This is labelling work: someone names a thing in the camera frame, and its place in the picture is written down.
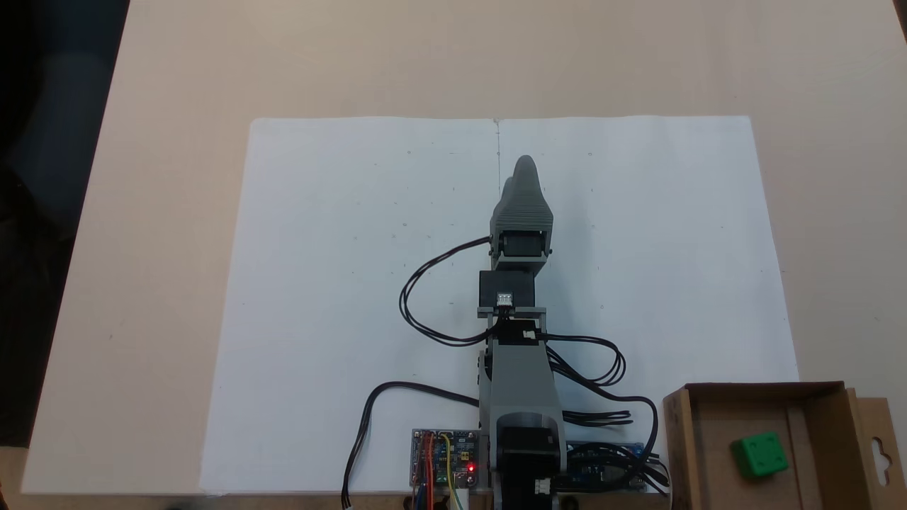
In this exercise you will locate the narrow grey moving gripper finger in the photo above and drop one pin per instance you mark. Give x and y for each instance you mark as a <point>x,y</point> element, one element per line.
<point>506,190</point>

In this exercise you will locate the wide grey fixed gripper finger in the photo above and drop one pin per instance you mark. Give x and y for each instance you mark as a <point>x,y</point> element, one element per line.
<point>526,202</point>

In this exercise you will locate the green dice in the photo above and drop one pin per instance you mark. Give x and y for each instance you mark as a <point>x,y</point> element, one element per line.
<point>759,455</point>

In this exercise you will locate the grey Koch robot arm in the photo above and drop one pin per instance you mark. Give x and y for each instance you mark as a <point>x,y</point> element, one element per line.
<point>521,382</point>

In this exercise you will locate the white paper sheet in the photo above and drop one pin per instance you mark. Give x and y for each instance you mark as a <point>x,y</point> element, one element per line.
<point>340,248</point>

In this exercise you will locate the circuit board with red LED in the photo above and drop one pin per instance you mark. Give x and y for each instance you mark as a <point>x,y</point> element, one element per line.
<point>457,453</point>

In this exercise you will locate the blue circuit board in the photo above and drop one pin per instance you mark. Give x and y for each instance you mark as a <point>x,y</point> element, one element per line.
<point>616,453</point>

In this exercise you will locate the brown cardboard box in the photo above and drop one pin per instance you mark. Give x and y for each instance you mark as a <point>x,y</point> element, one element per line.
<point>708,453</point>

